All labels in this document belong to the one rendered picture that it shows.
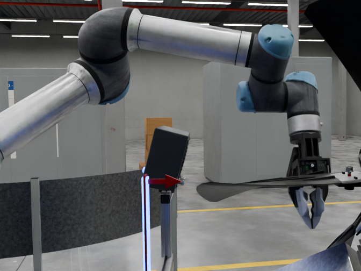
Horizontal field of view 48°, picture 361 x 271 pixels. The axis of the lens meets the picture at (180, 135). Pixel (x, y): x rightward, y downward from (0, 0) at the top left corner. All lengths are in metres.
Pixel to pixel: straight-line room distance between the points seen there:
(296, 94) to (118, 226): 1.76
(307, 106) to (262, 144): 6.05
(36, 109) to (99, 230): 1.62
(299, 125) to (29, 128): 0.60
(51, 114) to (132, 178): 1.65
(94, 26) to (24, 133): 0.28
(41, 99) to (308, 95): 0.61
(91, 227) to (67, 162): 4.29
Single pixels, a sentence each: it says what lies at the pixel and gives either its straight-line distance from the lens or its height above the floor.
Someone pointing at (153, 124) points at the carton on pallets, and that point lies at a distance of 8.69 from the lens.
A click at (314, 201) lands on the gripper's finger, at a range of 0.99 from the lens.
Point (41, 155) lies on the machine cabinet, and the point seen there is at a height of 0.69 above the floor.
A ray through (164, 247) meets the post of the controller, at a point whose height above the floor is 0.89.
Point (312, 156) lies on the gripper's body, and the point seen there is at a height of 1.20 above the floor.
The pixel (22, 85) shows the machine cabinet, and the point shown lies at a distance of 6.76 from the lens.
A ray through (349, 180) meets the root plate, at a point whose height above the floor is 1.19.
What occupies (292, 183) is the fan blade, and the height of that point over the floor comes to 1.19.
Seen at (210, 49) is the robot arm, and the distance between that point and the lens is 0.88.
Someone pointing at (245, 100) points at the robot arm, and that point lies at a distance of 0.95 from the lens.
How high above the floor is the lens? 1.30
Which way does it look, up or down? 3 degrees down
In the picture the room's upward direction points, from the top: 1 degrees counter-clockwise
